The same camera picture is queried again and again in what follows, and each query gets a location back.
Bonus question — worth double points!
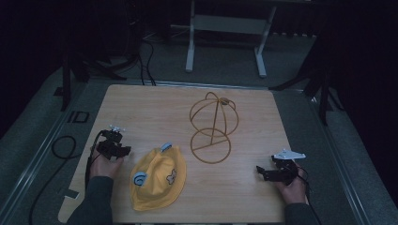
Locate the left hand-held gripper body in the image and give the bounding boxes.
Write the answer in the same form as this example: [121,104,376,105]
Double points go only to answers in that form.
[96,125,127,160]

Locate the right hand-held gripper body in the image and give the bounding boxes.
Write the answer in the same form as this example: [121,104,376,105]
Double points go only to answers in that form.
[271,148,307,186]

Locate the person's left hand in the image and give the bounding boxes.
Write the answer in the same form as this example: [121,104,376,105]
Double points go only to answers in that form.
[89,147,125,181]

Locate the person's right hand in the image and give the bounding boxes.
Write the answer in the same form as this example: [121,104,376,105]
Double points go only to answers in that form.
[274,164,310,206]

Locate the yellow bucket hat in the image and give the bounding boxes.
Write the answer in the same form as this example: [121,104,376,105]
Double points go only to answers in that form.
[129,142,188,212]

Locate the grey tape piece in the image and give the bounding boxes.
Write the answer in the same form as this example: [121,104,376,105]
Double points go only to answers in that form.
[63,187,81,200]

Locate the black tripod stand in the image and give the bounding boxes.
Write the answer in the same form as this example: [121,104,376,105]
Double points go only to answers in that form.
[59,37,143,113]
[268,34,345,127]

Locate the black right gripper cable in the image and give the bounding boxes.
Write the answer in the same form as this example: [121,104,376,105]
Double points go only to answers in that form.
[295,167,323,225]

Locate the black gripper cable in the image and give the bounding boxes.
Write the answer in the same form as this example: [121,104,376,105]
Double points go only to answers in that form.
[295,167,323,225]
[84,129,106,191]

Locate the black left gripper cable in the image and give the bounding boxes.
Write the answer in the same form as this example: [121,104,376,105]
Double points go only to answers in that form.
[84,129,106,191]

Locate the golden wire hat stand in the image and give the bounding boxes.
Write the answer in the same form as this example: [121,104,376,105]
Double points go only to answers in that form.
[189,91,240,165]

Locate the black floor cable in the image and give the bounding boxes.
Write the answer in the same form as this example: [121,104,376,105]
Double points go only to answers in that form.
[28,134,83,225]

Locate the black hanging cables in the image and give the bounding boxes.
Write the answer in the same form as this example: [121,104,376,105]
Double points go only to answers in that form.
[136,37,158,87]

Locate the white metal desk frame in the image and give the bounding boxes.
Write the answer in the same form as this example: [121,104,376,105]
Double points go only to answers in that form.
[185,0,278,79]

